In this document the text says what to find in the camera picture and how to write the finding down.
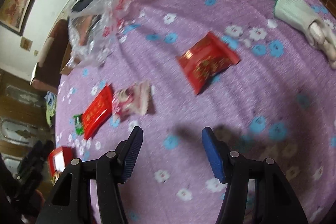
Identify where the red white gift box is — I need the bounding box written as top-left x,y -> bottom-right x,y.
48,146 -> 74,177

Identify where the green snack packet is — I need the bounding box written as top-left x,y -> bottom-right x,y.
73,114 -> 84,135

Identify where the green patterned blanket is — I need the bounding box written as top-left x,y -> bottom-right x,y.
45,92 -> 57,128

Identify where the large red snack packet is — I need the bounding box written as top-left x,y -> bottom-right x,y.
82,85 -> 113,140

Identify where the brown armchair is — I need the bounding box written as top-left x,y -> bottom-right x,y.
30,19 -> 68,94

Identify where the brown cardboard snack tray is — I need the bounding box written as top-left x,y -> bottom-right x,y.
60,43 -> 73,75

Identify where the pink white snack packet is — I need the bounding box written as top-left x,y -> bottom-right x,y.
112,81 -> 150,120

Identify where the red packet under flower packet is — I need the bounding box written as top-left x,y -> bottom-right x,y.
177,32 -> 240,95

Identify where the purple floral tablecloth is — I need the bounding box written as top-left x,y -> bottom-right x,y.
56,0 -> 335,223

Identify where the clear plastic bag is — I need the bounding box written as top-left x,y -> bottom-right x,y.
67,0 -> 133,68

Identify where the white work glove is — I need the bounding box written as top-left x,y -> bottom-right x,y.
274,0 -> 335,69

